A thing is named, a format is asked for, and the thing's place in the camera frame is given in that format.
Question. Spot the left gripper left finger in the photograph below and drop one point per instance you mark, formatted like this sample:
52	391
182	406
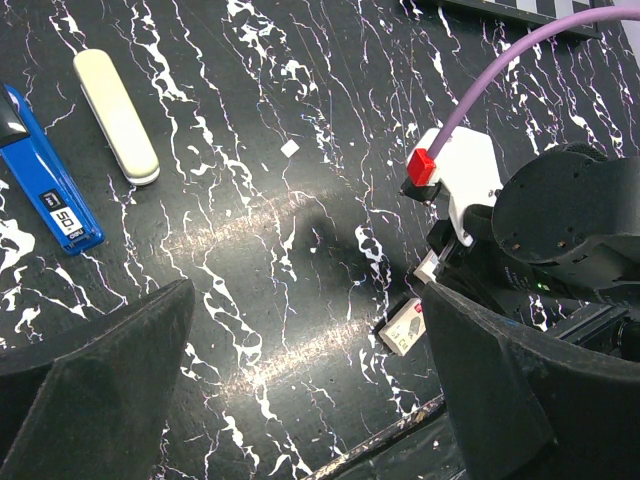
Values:
91	402

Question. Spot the white beige stapler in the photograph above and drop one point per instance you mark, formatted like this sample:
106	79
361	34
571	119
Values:
117	117

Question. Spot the blue black stapler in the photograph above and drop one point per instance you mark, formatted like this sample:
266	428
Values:
43	177

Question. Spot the silver staple strip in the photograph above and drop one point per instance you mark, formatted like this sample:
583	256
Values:
289	148

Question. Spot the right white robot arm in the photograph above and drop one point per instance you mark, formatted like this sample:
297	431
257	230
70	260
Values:
565	226

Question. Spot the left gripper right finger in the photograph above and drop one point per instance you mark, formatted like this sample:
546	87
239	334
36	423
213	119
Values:
525	405

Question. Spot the white staple box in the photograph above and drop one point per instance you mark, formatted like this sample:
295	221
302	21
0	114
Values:
404	328

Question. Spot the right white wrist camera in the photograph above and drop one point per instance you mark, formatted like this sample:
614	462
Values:
466	167

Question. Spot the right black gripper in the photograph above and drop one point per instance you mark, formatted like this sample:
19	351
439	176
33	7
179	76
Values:
483	272

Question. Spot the checkered chess board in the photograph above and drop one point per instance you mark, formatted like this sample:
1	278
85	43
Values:
533	13

